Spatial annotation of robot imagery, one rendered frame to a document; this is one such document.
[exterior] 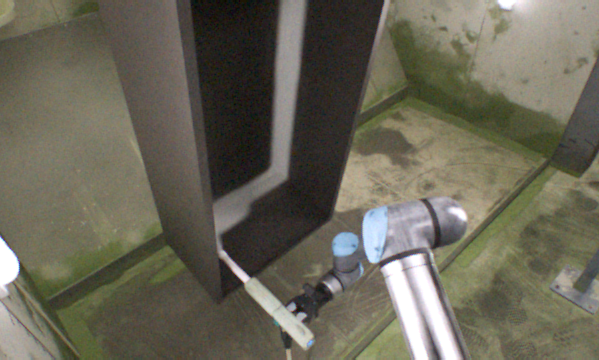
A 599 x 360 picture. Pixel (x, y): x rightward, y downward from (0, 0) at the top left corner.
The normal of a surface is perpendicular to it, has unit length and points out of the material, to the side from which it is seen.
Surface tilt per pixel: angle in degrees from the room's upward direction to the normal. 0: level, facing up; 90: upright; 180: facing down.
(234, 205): 12
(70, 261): 57
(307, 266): 0
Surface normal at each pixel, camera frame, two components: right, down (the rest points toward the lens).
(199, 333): -0.06, -0.75
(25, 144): 0.53, -0.01
